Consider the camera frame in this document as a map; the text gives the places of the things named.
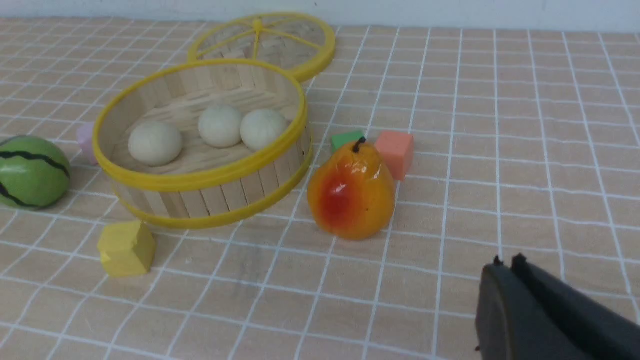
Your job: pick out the white bun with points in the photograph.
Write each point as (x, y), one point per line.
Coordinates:
(219, 126)
(155, 143)
(261, 127)

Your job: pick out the green toy watermelon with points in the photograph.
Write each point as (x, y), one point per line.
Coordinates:
(34, 172)

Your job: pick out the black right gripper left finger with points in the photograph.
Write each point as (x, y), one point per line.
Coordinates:
(512, 325)

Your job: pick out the orange toy pear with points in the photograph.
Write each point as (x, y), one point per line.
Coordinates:
(353, 194)

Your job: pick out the pink foam cube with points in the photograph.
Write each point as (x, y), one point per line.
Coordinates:
(84, 138)

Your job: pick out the yellow bamboo steamer tray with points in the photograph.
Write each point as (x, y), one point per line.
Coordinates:
(205, 187)

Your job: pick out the orange foam cube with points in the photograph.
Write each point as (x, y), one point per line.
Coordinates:
(397, 150)

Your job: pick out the green foam cube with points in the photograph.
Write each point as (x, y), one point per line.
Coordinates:
(338, 140)

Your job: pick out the yellow foam cube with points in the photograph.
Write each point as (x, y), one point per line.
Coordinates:
(126, 249)

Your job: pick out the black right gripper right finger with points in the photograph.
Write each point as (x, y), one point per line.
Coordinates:
(592, 327)

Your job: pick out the yellow bamboo steamer lid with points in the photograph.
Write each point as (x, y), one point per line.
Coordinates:
(299, 43)

